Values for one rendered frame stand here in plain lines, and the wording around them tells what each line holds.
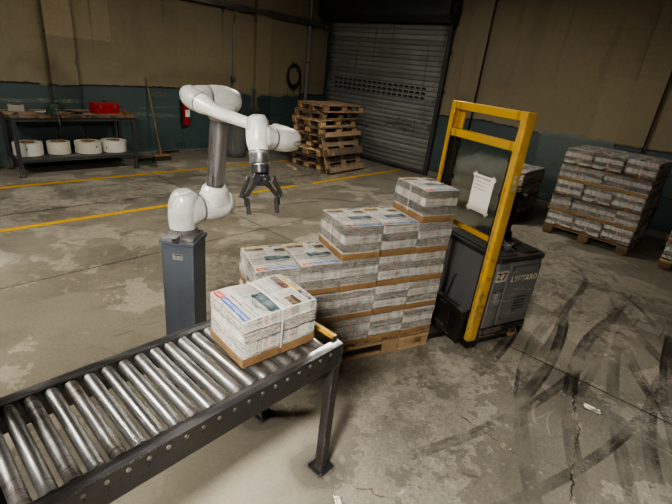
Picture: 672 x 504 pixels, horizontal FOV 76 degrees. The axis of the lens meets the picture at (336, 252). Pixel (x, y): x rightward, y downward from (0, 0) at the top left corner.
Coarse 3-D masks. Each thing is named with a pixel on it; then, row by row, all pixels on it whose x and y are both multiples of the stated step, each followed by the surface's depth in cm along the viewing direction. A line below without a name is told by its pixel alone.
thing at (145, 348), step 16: (208, 320) 208; (176, 336) 194; (128, 352) 180; (144, 352) 182; (80, 368) 168; (96, 368) 169; (48, 384) 159; (64, 384) 161; (80, 384) 166; (0, 400) 150; (16, 400) 150; (0, 416) 148
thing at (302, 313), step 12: (276, 276) 207; (264, 288) 196; (276, 288) 196; (288, 288) 197; (300, 288) 199; (288, 300) 188; (300, 300) 189; (312, 300) 190; (300, 312) 188; (312, 312) 194; (288, 324) 186; (300, 324) 191; (312, 324) 197; (288, 336) 190; (300, 336) 195
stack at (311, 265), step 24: (240, 264) 287; (264, 264) 265; (288, 264) 268; (312, 264) 272; (336, 264) 279; (360, 264) 288; (384, 264) 297; (408, 264) 308; (312, 288) 278; (384, 288) 306; (336, 312) 296; (360, 336) 315
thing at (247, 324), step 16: (224, 288) 191; (240, 288) 193; (224, 304) 179; (240, 304) 180; (256, 304) 182; (224, 320) 183; (240, 320) 170; (256, 320) 172; (272, 320) 178; (224, 336) 186; (240, 336) 174; (256, 336) 176; (272, 336) 183; (240, 352) 177; (256, 352) 180
